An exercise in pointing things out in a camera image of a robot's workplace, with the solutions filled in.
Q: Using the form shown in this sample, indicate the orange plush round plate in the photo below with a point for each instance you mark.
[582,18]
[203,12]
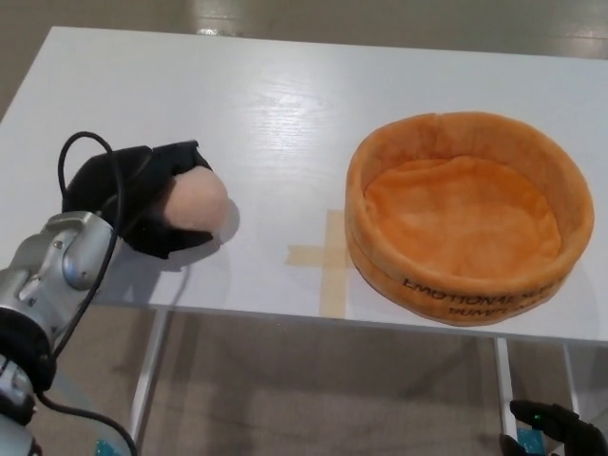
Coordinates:
[465,228]

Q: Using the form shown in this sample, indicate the pink round plush toy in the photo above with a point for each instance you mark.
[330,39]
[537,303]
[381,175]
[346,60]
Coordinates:
[199,204]

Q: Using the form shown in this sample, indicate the teal patterned patch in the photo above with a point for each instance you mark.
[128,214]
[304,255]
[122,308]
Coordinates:
[107,448]
[529,442]

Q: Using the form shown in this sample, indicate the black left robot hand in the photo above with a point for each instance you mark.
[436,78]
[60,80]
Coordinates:
[138,190]

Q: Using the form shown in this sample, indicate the white table leg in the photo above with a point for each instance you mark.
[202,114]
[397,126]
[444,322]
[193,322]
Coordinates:
[572,375]
[147,380]
[504,375]

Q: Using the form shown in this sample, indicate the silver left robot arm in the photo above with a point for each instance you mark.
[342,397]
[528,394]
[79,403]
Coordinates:
[52,266]

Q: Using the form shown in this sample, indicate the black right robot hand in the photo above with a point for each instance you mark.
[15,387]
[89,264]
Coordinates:
[567,432]

